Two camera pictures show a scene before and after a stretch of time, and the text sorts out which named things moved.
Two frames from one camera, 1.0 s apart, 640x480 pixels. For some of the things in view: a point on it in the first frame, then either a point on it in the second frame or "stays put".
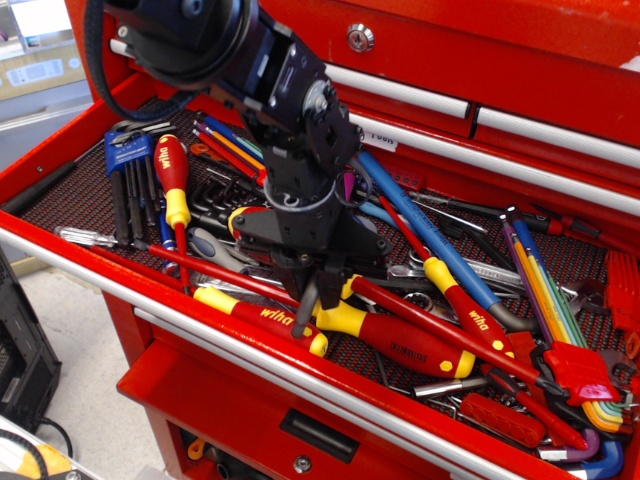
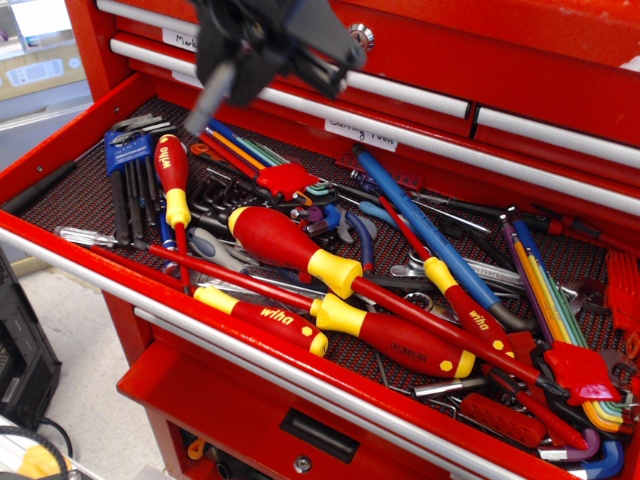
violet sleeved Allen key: x=310 y=288 -> x=197 y=121
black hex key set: x=214 y=197 stays put
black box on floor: x=29 y=367 stays put
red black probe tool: x=565 y=224 stays put
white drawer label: x=380 y=141 stays put
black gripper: x=307 y=227 -> x=311 y=35
